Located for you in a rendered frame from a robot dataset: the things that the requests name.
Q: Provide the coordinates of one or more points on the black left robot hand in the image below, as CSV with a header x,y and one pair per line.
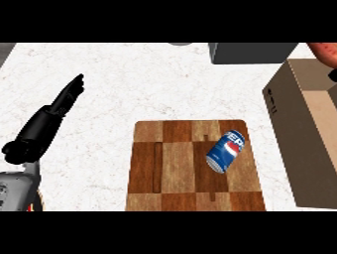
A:
x,y
42,127

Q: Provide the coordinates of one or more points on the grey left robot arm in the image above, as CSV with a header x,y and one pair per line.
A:
x,y
9,190

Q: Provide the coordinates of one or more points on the dark grey box appliance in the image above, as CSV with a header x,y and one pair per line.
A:
x,y
252,53

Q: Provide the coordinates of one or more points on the brown cardboard box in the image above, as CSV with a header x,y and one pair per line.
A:
x,y
301,139

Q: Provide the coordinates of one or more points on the wooden checkered cutting board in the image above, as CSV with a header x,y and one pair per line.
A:
x,y
187,172

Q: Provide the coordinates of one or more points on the blue soda can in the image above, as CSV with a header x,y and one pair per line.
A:
x,y
227,151

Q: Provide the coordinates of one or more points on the small grey round object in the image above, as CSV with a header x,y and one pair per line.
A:
x,y
181,43

